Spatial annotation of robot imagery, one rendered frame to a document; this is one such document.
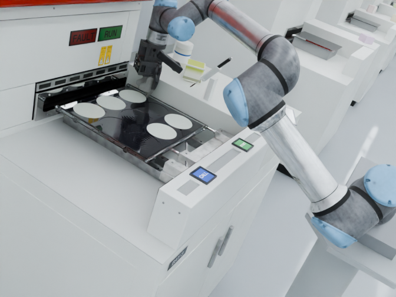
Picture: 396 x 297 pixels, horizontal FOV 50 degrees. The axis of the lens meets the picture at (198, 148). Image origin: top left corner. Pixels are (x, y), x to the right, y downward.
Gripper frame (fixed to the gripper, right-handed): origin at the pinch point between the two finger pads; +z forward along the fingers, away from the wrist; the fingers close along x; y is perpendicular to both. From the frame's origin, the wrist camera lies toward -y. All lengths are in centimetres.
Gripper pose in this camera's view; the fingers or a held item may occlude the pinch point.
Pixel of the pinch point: (149, 94)
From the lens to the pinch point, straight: 158.4
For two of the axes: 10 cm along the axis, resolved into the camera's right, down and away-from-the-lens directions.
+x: 3.6, 5.6, -7.5
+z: -2.8, 8.3, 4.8
